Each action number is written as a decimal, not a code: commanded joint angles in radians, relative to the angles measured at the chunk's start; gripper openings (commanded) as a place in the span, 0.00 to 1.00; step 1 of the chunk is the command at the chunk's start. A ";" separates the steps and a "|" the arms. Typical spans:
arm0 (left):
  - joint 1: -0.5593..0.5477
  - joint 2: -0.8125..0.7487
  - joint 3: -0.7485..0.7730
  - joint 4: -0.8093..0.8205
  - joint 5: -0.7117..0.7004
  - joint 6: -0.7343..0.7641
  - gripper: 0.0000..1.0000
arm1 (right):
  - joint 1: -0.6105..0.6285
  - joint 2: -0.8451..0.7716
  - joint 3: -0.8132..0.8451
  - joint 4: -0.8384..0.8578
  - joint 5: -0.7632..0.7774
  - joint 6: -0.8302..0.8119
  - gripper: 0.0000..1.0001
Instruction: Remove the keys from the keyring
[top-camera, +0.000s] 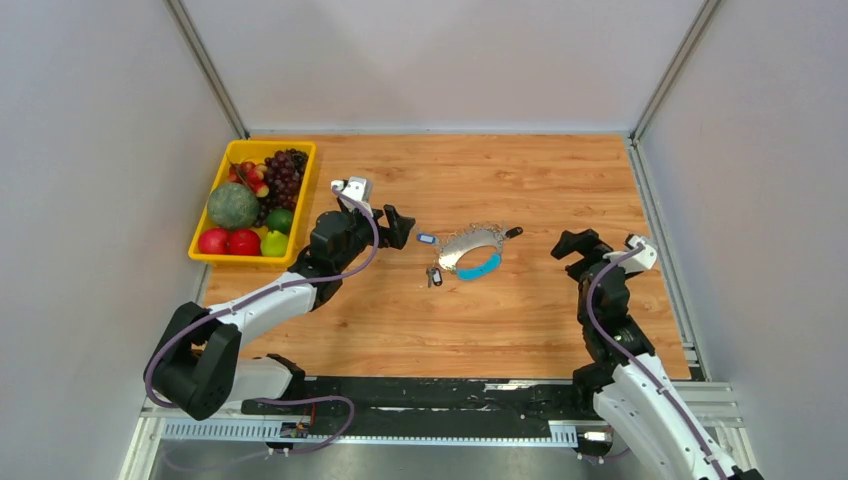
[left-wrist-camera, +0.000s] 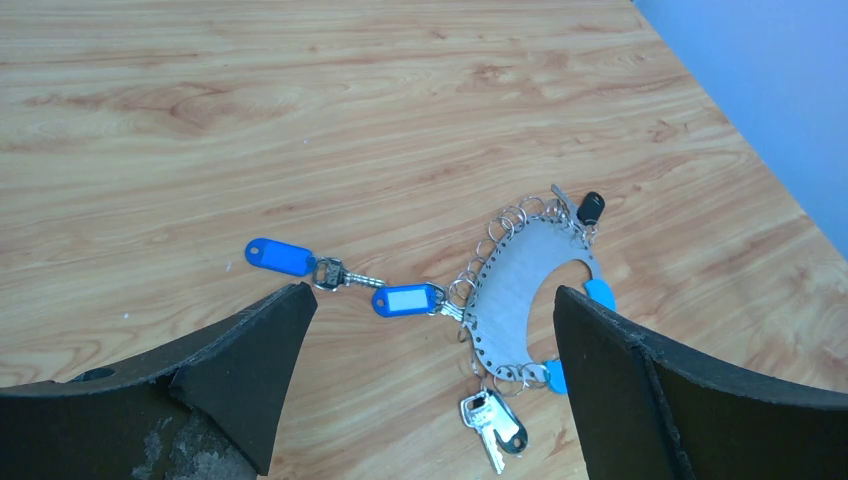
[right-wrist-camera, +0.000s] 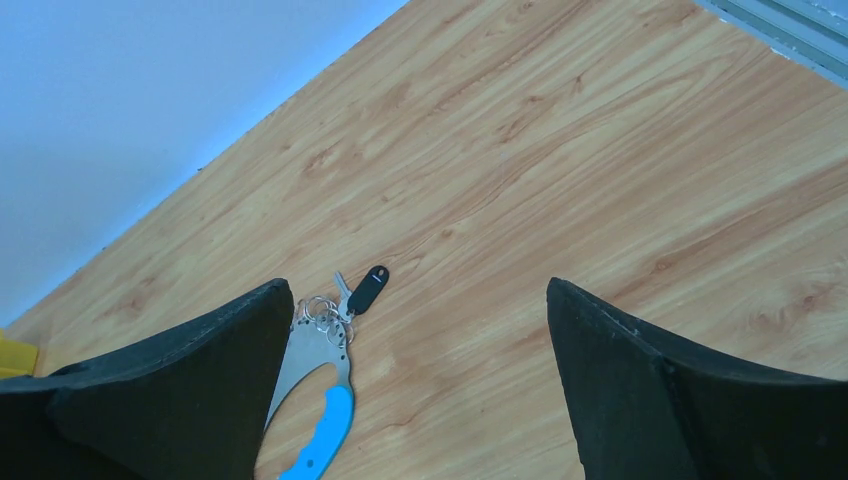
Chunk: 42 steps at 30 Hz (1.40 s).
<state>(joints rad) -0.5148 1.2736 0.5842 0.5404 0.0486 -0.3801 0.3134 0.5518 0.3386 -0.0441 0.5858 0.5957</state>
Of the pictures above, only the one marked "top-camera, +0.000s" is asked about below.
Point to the black key fob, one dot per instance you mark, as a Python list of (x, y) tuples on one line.
[(513, 232)]

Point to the green lime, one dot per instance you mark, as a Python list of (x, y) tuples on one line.
[(280, 220)]

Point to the dark purple grape bunch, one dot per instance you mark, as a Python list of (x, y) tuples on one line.
[(284, 176)]

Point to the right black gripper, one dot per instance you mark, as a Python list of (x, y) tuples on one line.
[(585, 244)]

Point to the red apple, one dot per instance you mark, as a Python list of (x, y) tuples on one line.
[(213, 242), (244, 242)]

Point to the green melon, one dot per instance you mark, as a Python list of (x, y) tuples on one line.
[(232, 206)]

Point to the aluminium frame rail front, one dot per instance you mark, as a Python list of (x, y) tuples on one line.
[(709, 404)]

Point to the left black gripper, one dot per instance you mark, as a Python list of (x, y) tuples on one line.
[(400, 226)]

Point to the silver crescent key organizer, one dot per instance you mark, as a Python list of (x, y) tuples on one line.
[(459, 244)]

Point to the red apple left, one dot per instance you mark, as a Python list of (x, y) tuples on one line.
[(213, 242)]

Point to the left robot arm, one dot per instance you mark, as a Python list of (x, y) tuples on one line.
[(197, 366)]

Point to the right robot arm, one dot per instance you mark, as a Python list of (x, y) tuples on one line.
[(626, 383)]

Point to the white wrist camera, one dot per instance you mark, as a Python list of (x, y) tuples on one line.
[(641, 255), (354, 189)]

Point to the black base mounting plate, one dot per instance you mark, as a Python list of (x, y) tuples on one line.
[(428, 424)]

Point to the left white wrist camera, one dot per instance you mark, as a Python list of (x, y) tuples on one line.
[(354, 189)]

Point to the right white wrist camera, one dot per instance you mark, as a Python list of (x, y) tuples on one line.
[(641, 255)]

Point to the red apple right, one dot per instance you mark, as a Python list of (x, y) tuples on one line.
[(244, 242)]

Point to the yellow plastic fruit tray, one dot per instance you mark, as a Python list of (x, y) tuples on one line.
[(257, 151)]

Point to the small red fruits cluster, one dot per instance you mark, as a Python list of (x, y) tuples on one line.
[(251, 175)]

